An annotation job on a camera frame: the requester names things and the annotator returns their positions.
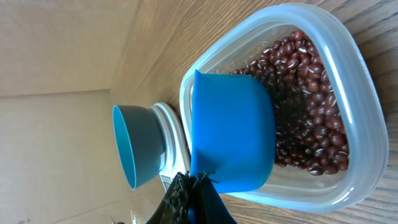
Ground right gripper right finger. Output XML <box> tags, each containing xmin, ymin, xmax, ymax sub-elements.
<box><xmin>195</xmin><ymin>172</ymin><xmax>237</xmax><ymax>224</ymax></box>

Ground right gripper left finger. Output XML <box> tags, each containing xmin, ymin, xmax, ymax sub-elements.
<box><xmin>147</xmin><ymin>171</ymin><xmax>195</xmax><ymax>224</ymax></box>

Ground blue plastic measuring scoop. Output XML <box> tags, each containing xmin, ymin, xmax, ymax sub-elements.
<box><xmin>188</xmin><ymin>71</ymin><xmax>276</xmax><ymax>223</ymax></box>

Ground white digital kitchen scale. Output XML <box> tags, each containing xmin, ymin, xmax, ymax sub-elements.
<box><xmin>150</xmin><ymin>102</ymin><xmax>190</xmax><ymax>191</ymax></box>

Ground blue metal bowl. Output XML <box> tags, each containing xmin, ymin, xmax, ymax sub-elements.
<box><xmin>113</xmin><ymin>105</ymin><xmax>165</xmax><ymax>190</ymax></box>

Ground red adzuki beans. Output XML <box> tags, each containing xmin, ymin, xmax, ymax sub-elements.
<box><xmin>233</xmin><ymin>29</ymin><xmax>350</xmax><ymax>176</ymax></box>

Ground clear plastic food container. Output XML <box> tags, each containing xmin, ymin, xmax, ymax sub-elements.
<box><xmin>179</xmin><ymin>3</ymin><xmax>389</xmax><ymax>213</ymax></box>

